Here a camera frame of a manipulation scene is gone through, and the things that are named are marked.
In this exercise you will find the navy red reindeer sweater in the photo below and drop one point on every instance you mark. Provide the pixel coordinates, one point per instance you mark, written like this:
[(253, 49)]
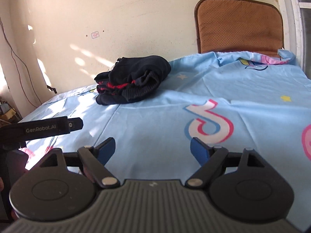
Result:
[(131, 80)]

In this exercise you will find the black tape piece on wall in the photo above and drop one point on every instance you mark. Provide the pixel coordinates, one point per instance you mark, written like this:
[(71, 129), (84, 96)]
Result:
[(52, 89)]

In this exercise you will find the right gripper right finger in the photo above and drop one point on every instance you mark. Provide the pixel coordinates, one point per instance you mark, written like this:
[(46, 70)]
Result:
[(211, 162)]

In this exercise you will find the light blue cartoon bedsheet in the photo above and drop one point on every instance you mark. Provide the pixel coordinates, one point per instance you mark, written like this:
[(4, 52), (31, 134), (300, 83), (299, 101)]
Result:
[(228, 99)]

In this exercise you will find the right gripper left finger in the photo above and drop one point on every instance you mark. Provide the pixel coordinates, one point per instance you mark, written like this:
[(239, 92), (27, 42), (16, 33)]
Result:
[(93, 161)]

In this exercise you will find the white window frame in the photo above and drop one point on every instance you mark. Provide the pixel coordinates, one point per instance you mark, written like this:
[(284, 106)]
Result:
[(296, 23)]

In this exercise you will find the yellow clutter beside bed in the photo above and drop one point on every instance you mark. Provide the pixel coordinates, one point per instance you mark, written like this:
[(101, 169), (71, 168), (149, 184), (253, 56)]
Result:
[(8, 115)]

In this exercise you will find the person's left hand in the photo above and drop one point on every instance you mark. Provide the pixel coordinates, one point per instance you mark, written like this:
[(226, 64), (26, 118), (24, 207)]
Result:
[(1, 184)]

